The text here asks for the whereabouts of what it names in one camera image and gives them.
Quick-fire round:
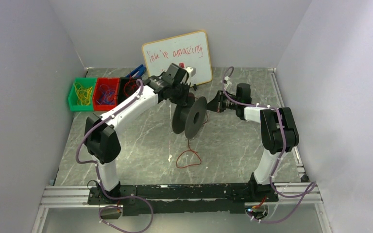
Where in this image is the black perforated cable spool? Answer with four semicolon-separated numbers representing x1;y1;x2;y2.
171;96;207;139

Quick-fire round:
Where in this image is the red cable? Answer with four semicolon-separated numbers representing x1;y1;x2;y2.
176;93;209;169

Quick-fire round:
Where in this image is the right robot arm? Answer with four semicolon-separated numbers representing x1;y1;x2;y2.
207;83;299;192

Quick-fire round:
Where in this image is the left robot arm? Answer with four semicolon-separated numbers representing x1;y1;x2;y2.
81;63;196;199

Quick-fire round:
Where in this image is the yellow framed whiteboard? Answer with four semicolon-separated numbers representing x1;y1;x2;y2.
141;31;213;85

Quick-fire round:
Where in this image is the blue tool behind bins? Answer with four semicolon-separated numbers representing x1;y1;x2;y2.
125;65;146;78

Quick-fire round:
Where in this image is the black storage bin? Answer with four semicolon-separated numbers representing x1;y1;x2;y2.
116;77;140;105

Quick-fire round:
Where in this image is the red storage bin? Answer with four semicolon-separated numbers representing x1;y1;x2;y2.
92;77;119;111

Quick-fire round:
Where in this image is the green storage bin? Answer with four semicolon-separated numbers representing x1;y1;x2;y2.
68;77;97;112

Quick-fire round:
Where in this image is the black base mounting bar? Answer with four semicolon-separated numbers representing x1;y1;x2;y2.
87;181;279;216

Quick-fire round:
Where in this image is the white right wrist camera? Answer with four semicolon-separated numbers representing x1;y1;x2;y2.
222;76;232;91

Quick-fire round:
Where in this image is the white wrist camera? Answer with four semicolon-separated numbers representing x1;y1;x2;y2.
222;76;232;91
179;63;196;77

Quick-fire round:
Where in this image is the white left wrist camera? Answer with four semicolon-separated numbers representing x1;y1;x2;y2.
179;63;196;77

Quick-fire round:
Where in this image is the red cables bundle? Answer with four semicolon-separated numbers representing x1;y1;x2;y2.
122;79;139;99

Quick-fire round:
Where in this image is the blue cables bundle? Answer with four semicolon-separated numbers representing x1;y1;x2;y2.
97;84;118;105

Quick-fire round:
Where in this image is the yellow cables bundle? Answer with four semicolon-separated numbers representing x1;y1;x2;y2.
74;82;94;106

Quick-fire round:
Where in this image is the aluminium frame rail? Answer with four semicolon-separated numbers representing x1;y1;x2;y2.
32;183;333;233

